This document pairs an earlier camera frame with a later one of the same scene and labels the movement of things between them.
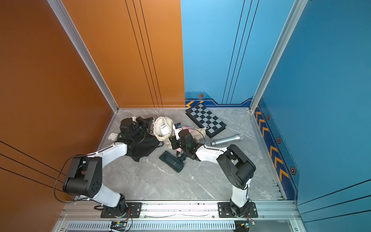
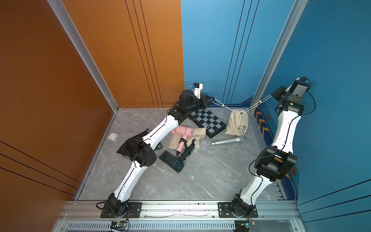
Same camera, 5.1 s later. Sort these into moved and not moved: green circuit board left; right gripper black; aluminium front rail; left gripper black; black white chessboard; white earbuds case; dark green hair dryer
Moved: right gripper black; left gripper black
Not moved: aluminium front rail; dark green hair dryer; green circuit board left; white earbuds case; black white chessboard
